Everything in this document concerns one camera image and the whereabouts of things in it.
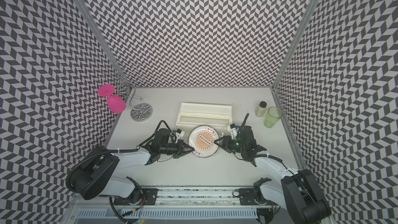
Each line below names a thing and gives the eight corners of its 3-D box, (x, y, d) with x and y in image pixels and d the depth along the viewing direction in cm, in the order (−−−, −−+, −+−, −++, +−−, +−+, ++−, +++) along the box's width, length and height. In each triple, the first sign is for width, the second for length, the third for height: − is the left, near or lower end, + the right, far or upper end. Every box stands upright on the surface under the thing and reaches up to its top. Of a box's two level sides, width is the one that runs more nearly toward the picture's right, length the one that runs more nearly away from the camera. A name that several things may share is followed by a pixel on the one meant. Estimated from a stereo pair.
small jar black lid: (256, 117, 102) (260, 108, 94) (254, 110, 106) (258, 100, 98) (263, 117, 102) (268, 108, 94) (261, 110, 106) (265, 100, 98)
